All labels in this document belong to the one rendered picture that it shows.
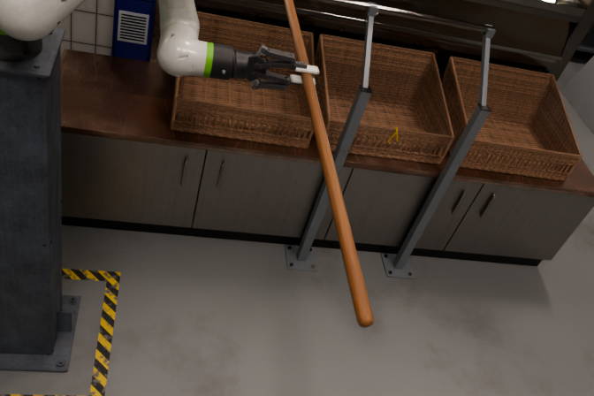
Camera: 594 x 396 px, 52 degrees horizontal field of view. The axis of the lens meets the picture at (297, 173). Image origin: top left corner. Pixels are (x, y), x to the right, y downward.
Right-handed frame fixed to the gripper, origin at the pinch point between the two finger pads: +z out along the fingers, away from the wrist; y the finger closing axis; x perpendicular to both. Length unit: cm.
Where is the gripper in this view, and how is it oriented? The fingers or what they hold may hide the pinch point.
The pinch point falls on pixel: (304, 74)
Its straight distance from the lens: 169.6
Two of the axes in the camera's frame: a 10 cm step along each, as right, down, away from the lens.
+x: 1.3, 6.7, -7.3
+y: -2.5, 7.3, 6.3
